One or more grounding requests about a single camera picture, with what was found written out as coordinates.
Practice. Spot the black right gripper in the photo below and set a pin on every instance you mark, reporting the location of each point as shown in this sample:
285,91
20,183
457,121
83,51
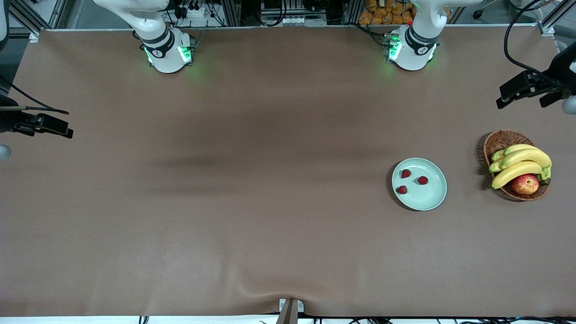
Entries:
8,120

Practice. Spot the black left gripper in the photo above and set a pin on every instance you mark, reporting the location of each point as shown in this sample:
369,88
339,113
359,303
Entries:
559,72

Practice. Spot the red strawberry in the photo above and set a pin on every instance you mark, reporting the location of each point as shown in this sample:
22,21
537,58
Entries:
422,180
406,173
402,189

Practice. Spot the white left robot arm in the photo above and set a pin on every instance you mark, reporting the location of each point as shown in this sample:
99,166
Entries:
414,49

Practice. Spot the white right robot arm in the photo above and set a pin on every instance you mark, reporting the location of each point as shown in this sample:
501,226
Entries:
166,58

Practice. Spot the pale green round plate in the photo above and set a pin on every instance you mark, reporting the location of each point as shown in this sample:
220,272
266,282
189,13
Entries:
423,198

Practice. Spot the brown wicker basket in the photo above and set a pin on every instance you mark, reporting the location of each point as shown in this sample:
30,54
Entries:
497,141

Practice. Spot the yellow banana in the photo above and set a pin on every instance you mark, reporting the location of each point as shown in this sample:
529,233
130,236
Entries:
513,173
522,147
533,156

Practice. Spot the greenish banana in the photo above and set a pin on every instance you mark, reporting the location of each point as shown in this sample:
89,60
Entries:
495,167
497,155

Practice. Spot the aluminium corner strut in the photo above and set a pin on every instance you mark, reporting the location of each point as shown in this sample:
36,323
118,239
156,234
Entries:
24,20
551,22

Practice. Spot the red apple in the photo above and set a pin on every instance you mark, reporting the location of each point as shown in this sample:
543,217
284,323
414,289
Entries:
525,184

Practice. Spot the pile of orange buns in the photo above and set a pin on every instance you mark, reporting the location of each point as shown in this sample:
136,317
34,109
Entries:
382,13

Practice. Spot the white power strip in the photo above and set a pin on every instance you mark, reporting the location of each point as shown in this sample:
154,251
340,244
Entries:
198,12

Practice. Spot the white terminal block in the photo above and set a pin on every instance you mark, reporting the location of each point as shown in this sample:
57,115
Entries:
293,21

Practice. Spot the table cloth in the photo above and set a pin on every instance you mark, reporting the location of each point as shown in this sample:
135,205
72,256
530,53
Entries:
288,225

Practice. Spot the aluminium frame post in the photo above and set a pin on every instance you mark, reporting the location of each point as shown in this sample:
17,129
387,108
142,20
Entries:
354,11
230,11

